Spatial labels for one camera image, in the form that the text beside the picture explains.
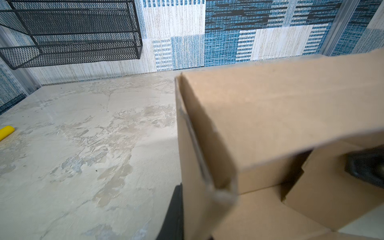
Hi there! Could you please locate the yellow white marker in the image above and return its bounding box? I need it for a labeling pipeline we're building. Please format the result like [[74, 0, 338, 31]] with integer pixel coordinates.
[[0, 126, 15, 141]]

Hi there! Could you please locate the black wire mesh shelf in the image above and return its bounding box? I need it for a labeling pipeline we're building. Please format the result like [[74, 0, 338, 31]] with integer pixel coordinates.
[[1, 1, 143, 70]]

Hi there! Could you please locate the brown cardboard box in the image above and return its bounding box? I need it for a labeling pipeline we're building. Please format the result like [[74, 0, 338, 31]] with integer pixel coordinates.
[[175, 49, 384, 240]]

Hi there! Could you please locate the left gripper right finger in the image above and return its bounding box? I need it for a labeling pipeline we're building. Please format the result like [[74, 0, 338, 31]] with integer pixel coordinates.
[[345, 147, 384, 188]]

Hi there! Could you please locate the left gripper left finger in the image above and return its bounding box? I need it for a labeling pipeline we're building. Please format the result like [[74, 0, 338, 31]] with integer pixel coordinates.
[[156, 184, 184, 240]]

